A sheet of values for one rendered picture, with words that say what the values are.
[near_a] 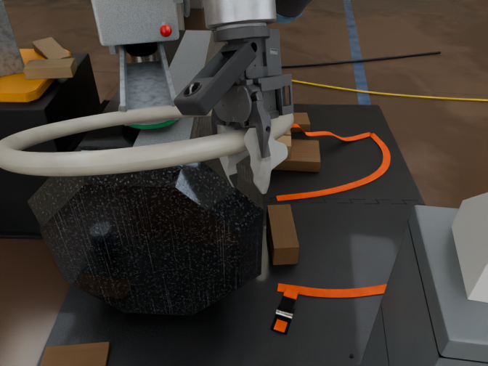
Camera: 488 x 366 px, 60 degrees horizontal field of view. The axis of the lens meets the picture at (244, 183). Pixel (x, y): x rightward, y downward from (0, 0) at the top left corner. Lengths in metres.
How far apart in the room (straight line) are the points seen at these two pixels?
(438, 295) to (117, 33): 1.03
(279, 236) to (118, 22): 1.22
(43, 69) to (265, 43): 1.60
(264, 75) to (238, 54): 0.06
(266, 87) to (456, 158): 2.58
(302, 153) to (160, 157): 2.17
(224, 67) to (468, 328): 0.71
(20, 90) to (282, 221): 1.30
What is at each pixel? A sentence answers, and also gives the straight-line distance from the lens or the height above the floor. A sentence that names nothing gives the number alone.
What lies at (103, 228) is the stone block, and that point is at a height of 0.57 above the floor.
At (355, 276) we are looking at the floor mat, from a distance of 2.09.
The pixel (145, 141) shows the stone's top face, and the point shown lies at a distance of 1.39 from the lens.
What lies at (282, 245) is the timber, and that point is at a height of 0.13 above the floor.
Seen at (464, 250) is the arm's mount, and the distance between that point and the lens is 1.07.
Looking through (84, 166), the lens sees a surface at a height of 1.29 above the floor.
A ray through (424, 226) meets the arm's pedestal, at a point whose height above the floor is 0.85.
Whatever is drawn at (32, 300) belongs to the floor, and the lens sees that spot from 2.18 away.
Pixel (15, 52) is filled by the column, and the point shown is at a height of 0.88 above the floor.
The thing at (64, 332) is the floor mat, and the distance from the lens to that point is 2.00.
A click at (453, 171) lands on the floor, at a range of 2.94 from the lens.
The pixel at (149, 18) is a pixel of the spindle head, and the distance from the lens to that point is 1.26.
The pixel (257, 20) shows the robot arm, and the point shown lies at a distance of 0.53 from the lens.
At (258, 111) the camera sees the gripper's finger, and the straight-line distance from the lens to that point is 0.53.
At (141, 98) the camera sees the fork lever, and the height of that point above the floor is 1.10.
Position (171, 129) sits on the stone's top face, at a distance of 1.44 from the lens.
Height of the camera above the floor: 1.59
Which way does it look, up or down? 39 degrees down
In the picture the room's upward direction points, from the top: straight up
